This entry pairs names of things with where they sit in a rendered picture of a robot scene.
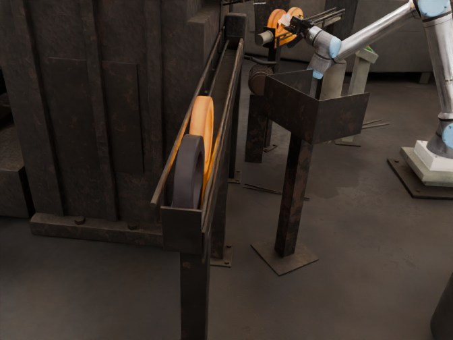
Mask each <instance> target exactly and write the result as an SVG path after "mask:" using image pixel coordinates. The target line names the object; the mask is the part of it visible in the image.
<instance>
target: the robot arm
mask: <svg viewBox="0 0 453 340"><path fill-rule="evenodd" d="M301 16H302V15H300V14H299V17H297V16H292V18H291V15H290V14H289V13H288V14H287V15H286V14H284V15H283V16H282V17H281V19H279V21H278V23H279V25H280V26H281V27H282V28H284V29H285V30H287V31H289V32H290V33H292V34H296V35H298V36H296V37H295V38H294V39H293V40H291V41H289V42H288V43H287V44H286V45H287V47H288V49H289V48H293V47H294V46H295V45H296V44H297V43H298V42H300V41H301V40H303V39H305V42H306V43H307V44H309V45H311V46H313V47H314V48H316V50H315V53H314V54H313V57H312V59H311V61H310V63H309V65H308V67H307V70H309V69H313V77H314V78H317V79H321V78H322V76H323V75H324V72H325V71H326V70H327V69H328V68H329V67H332V66H333V65H335V64H337V63H338V62H339V61H341V60H343V59H345V58H347V57H348V56H350V55H352V54H353V53H356V52H357V51H359V50H361V49H363V48H365V47H366V46H368V45H370V44H371V43H374V42H375V41H377V40H379V39H381V38H383V37H384V36H386V35H388V34H389V33H391V32H393V31H395V30H397V29H399V28H401V27H402V26H404V25H406V24H408V23H409V22H412V21H413V20H415V19H420V20H422V22H423V25H424V29H425V34H426V38H427V44H428V47H429V53H430V57H431V63H432V66H433V72H434V76H435V82H436V86H437V91H438V95H439V99H440V105H441V108H442V111H441V113H440V114H439V115H438V117H439V121H440V122H439V125H438V127H437V130H436V132H435V134H434V135H433V137H432V138H431V139H430V140H429V141H428V142H427V145H426V148H427V150H429V151H430V152H432V153H433V154H436V155H438V156H440V157H444V158H447V159H453V20H452V10H451V6H450V0H409V2H408V3H406V4H405V5H403V6H402V7H399V8H398V9H396V10H394V11H393V12H391V13H389V14H388V15H386V16H384V17H383V18H381V19H379V20H378V21H376V22H374V23H372V24H371V25H369V26H367V27H366V28H364V29H362V30H360V31H358V32H357V33H355V34H354V35H352V36H350V37H348V38H347V39H345V40H343V41H342V42H341V40H340V39H338V38H336V37H335V36H332V35H331V34H329V33H327V32H325V31H323V30H322V29H320V28H318V27H317V26H315V24H314V23H313V22H310V21H309V20H308V19H307V18H306V17H304V16H302V17H304V18H305V19H303V18H301Z"/></svg>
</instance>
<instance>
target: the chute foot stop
mask: <svg viewBox="0 0 453 340"><path fill-rule="evenodd" d="M160 211H161V221H162V241H163V250H164V251H170V252H183V253H190V254H201V253H202V210H198V209H190V208H176V207H169V206H161V207H160Z"/></svg>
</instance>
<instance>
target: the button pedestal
mask: <svg viewBox="0 0 453 340"><path fill-rule="evenodd" d="M355 54H356V57H355V64H354V68H353V73H352V77H351V83H350V86H349V92H348V96H349V95H353V94H361V93H364V90H365V85H366V81H367V76H368V72H369V67H370V63H375V61H376V59H377V58H378V55H377V54H376V53H375V52H374V51H369V50H367V49H366V47H365V48H363V49H361V50H359V51H357V52H356V53H355ZM334 143H335V145H342V146H358V147H361V145H360V143H359V141H358V139H357V137H356V135H353V136H348V137H345V138H339V139H336V140H334Z"/></svg>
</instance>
